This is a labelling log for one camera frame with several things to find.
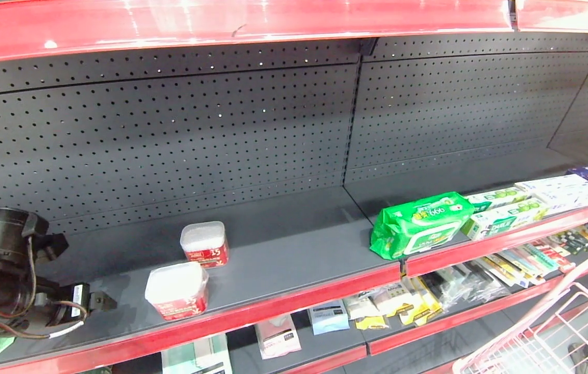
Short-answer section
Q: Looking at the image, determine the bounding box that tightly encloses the black shop shelf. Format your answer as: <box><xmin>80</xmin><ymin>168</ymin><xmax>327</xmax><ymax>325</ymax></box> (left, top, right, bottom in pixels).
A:
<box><xmin>0</xmin><ymin>0</ymin><xmax>588</xmax><ymax>374</ymax></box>

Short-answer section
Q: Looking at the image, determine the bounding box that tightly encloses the pink shopping cart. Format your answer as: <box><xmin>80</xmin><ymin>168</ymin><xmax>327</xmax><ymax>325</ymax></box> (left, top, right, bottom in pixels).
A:
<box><xmin>452</xmin><ymin>241</ymin><xmax>588</xmax><ymax>374</ymax></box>

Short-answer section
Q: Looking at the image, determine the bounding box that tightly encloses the white cotton swab jar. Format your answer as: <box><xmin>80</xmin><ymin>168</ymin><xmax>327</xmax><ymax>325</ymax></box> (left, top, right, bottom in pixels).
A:
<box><xmin>144</xmin><ymin>261</ymin><xmax>210</xmax><ymax>322</ymax></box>
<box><xmin>180</xmin><ymin>221</ymin><xmax>230</xmax><ymax>269</ymax></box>

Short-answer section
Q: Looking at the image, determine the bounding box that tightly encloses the green wet wipes pack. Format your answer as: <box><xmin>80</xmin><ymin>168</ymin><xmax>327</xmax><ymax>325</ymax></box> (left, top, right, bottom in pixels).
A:
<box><xmin>369</xmin><ymin>191</ymin><xmax>476</xmax><ymax>261</ymax></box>

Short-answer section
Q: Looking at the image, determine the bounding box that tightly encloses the light blue pack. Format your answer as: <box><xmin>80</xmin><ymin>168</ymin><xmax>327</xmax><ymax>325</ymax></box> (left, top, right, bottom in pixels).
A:
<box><xmin>308</xmin><ymin>299</ymin><xmax>351</xmax><ymax>336</ymax></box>

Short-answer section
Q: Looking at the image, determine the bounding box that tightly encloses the yellow white pack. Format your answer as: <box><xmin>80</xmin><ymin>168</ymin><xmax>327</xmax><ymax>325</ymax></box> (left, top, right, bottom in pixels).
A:
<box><xmin>343</xmin><ymin>291</ymin><xmax>391</xmax><ymax>331</ymax></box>

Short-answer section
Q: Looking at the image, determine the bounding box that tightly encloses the pink white pack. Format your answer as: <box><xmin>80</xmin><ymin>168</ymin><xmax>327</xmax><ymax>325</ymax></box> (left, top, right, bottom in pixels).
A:
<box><xmin>255</xmin><ymin>314</ymin><xmax>303</xmax><ymax>360</ymax></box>

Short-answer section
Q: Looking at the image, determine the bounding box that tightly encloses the yellow black pack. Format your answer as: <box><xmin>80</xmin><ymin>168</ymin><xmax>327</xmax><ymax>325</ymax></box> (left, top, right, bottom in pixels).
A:
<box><xmin>401</xmin><ymin>275</ymin><xmax>444</xmax><ymax>326</ymax></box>

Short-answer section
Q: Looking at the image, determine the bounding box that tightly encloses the clear plastic pack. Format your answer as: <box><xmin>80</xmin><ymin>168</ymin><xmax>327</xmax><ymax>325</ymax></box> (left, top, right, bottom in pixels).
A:
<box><xmin>421</xmin><ymin>262</ymin><xmax>509</xmax><ymax>312</ymax></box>

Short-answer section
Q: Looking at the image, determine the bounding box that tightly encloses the white green pack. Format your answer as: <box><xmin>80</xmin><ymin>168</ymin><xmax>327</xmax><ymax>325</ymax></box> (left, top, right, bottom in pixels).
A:
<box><xmin>161</xmin><ymin>333</ymin><xmax>233</xmax><ymax>374</ymax></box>

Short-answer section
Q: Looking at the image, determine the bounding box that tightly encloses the green white toothpaste box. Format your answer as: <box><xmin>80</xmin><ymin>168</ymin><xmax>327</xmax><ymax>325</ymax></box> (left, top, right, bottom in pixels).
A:
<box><xmin>466</xmin><ymin>186</ymin><xmax>531</xmax><ymax>214</ymax></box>
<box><xmin>462</xmin><ymin>198</ymin><xmax>550</xmax><ymax>241</ymax></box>

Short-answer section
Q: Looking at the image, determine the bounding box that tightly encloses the toothbrush pack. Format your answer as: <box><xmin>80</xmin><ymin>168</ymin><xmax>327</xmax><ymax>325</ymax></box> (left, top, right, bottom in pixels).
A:
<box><xmin>476</xmin><ymin>242</ymin><xmax>576</xmax><ymax>289</ymax></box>

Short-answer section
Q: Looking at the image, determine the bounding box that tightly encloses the white blue toothpaste box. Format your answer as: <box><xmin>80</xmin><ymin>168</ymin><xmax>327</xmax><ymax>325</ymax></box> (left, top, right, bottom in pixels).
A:
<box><xmin>514</xmin><ymin>173</ymin><xmax>588</xmax><ymax>217</ymax></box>

